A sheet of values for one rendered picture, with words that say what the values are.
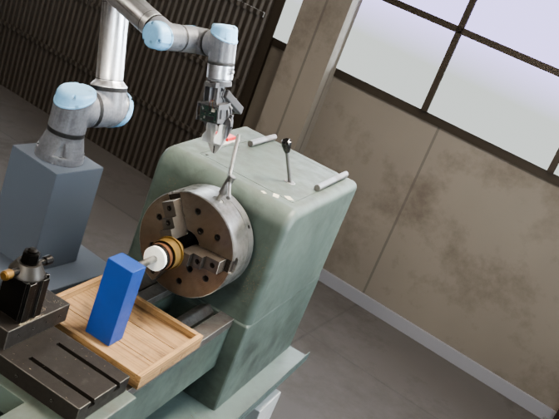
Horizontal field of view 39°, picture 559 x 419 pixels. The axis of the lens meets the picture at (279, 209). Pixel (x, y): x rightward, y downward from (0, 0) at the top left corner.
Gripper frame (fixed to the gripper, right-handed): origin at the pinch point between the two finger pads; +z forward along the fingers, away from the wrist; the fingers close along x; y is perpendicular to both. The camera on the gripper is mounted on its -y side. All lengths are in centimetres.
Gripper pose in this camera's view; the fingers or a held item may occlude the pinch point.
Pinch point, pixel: (215, 148)
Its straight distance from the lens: 228.0
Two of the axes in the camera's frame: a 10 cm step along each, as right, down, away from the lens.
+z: -1.3, 9.5, 2.7
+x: 9.0, 2.3, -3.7
